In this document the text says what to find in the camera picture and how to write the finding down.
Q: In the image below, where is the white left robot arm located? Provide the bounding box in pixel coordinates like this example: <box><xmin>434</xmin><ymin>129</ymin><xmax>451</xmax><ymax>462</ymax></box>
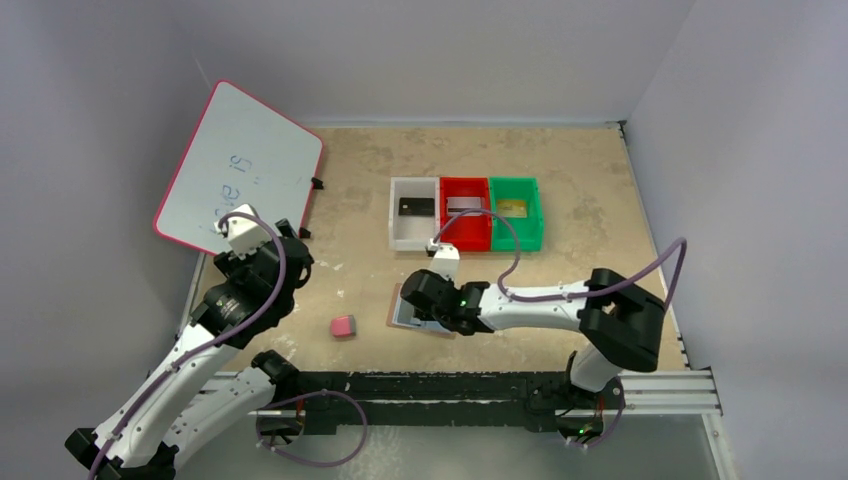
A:
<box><xmin>65</xmin><ymin>212</ymin><xmax>314</xmax><ymax>479</ymax></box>

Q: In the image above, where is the silver striped card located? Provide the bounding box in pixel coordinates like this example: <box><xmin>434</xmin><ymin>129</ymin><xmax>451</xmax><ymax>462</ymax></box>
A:
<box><xmin>445</xmin><ymin>196</ymin><xmax>483</xmax><ymax>216</ymax></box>

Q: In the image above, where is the brown leather card holder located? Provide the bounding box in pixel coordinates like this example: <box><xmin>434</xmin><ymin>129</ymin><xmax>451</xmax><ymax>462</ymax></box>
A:
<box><xmin>386</xmin><ymin>283</ymin><xmax>456</xmax><ymax>339</ymax></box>

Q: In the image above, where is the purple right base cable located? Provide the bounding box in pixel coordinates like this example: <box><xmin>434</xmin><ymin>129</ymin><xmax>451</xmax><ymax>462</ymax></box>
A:
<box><xmin>563</xmin><ymin>384</ymin><xmax>627</xmax><ymax>453</ymax></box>

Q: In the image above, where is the gold card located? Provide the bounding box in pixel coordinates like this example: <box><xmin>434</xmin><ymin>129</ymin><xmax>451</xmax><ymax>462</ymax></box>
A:
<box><xmin>496</xmin><ymin>199</ymin><xmax>528</xmax><ymax>218</ymax></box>

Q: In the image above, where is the black card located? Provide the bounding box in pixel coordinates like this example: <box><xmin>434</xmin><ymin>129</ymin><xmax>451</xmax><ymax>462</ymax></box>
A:
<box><xmin>398</xmin><ymin>197</ymin><xmax>435</xmax><ymax>217</ymax></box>

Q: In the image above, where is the pink framed whiteboard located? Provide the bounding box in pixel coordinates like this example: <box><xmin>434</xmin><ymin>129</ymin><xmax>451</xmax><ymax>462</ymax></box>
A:
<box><xmin>153</xmin><ymin>80</ymin><xmax>324</xmax><ymax>254</ymax></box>

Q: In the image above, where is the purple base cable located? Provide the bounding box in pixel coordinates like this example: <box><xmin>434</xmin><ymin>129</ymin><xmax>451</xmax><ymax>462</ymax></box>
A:
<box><xmin>563</xmin><ymin>384</ymin><xmax>627</xmax><ymax>453</ymax></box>
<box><xmin>254</xmin><ymin>387</ymin><xmax>370</xmax><ymax>468</ymax></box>

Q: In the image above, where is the red plastic bin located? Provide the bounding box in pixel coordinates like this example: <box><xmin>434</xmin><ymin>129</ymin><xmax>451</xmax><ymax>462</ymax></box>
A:
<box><xmin>439</xmin><ymin>177</ymin><xmax>492</xmax><ymax>252</ymax></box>

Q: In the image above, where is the white plastic bin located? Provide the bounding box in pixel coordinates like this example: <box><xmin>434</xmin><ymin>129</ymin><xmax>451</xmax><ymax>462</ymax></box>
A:
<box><xmin>388</xmin><ymin>177</ymin><xmax>440</xmax><ymax>252</ymax></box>

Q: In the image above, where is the green plastic bin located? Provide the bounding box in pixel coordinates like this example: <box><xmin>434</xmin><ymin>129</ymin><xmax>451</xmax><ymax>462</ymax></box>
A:
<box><xmin>488</xmin><ymin>177</ymin><xmax>545</xmax><ymax>252</ymax></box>

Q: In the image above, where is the pink eraser block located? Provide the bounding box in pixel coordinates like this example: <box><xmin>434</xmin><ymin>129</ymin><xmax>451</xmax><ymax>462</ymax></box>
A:
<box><xmin>329</xmin><ymin>315</ymin><xmax>357</xmax><ymax>340</ymax></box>

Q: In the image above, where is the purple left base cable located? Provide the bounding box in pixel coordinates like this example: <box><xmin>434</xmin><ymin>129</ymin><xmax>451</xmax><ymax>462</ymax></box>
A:
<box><xmin>254</xmin><ymin>387</ymin><xmax>370</xmax><ymax>468</ymax></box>

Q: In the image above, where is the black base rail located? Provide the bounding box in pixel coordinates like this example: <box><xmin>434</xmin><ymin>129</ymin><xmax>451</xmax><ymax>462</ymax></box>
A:
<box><xmin>275</xmin><ymin>371</ymin><xmax>623</xmax><ymax>436</ymax></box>

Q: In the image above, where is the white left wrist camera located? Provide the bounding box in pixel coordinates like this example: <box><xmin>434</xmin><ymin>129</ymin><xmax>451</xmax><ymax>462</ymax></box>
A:
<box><xmin>215</xmin><ymin>203</ymin><xmax>271</xmax><ymax>260</ymax></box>

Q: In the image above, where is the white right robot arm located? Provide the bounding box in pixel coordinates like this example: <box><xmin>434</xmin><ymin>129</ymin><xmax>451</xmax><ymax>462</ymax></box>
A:
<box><xmin>400</xmin><ymin>268</ymin><xmax>666</xmax><ymax>407</ymax></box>

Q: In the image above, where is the aluminium frame rail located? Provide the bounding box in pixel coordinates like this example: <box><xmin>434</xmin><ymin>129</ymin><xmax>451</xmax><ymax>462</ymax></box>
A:
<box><xmin>135</xmin><ymin>369</ymin><xmax>723</xmax><ymax>419</ymax></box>

